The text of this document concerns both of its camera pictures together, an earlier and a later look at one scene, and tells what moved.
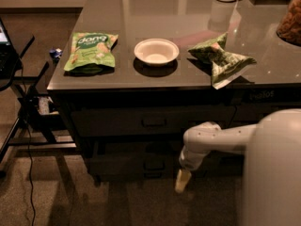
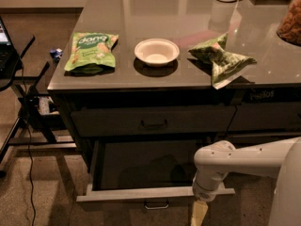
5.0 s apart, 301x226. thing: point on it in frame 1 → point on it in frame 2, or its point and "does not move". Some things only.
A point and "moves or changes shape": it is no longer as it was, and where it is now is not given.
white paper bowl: x=156 y=51 does not move
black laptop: x=10 y=59 does not move
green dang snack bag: x=91 y=53 does not move
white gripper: x=188 y=163 → x=203 y=192
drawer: x=134 y=158 moves or changes shape
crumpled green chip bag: x=224 y=64 does not move
